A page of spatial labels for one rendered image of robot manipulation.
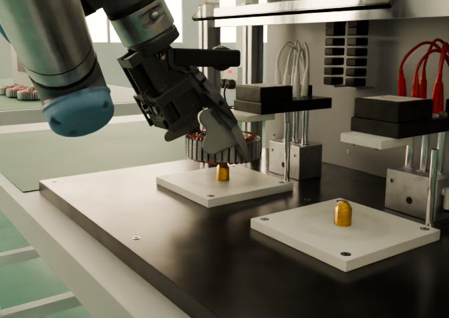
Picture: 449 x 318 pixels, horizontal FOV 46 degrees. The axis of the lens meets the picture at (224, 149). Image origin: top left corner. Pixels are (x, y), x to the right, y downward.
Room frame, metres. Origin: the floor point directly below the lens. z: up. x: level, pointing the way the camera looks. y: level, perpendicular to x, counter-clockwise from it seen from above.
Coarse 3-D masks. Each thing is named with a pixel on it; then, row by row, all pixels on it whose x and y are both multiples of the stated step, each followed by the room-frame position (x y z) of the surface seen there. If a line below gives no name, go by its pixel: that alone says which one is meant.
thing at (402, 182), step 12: (396, 168) 0.66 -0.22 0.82; (408, 168) 0.66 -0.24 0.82; (396, 180) 0.65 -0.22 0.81; (408, 180) 0.64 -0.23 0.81; (420, 180) 0.63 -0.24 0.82; (444, 180) 0.61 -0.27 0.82; (396, 192) 0.65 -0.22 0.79; (408, 192) 0.64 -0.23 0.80; (420, 192) 0.62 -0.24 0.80; (396, 204) 0.65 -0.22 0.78; (408, 204) 0.64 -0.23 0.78; (420, 204) 0.62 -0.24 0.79; (420, 216) 0.62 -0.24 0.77; (444, 216) 0.62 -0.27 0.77
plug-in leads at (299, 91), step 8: (296, 48) 0.86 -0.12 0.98; (304, 48) 0.87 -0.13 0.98; (288, 56) 0.84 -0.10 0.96; (304, 56) 0.86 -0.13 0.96; (288, 64) 0.84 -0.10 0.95; (296, 64) 0.83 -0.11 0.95; (304, 64) 0.87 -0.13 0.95; (280, 72) 0.86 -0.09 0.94; (288, 72) 0.84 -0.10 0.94; (296, 72) 0.82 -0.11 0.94; (304, 72) 0.88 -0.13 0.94; (280, 80) 0.86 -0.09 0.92; (288, 80) 0.84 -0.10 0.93; (296, 80) 0.82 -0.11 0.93; (304, 80) 0.84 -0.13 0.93; (296, 88) 0.82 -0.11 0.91; (304, 88) 0.84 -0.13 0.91; (296, 96) 0.82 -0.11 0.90
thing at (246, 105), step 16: (240, 96) 0.81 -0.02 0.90; (256, 96) 0.78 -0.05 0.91; (272, 96) 0.78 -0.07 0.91; (288, 96) 0.80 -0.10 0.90; (304, 96) 0.83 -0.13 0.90; (240, 112) 0.79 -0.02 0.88; (256, 112) 0.77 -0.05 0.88; (272, 112) 0.78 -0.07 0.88; (288, 112) 0.86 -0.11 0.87; (304, 112) 0.83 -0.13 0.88; (304, 128) 0.83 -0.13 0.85
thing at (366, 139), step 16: (384, 96) 0.63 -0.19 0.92; (400, 96) 0.63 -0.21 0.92; (368, 112) 0.60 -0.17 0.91; (384, 112) 0.58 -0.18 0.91; (400, 112) 0.57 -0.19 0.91; (416, 112) 0.59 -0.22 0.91; (352, 128) 0.62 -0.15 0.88; (368, 128) 0.60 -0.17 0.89; (384, 128) 0.58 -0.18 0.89; (400, 128) 0.57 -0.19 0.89; (416, 128) 0.58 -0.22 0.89; (432, 128) 0.60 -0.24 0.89; (448, 128) 0.62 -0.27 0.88; (368, 144) 0.57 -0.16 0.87; (384, 144) 0.56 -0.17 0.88; (400, 144) 0.58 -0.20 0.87
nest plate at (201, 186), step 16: (160, 176) 0.79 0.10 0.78; (176, 176) 0.79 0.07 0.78; (192, 176) 0.79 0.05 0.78; (208, 176) 0.79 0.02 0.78; (240, 176) 0.79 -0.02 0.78; (256, 176) 0.79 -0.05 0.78; (272, 176) 0.79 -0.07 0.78; (176, 192) 0.73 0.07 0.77; (192, 192) 0.70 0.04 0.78; (208, 192) 0.70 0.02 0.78; (224, 192) 0.70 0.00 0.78; (240, 192) 0.70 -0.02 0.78; (256, 192) 0.71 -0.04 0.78; (272, 192) 0.73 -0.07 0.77
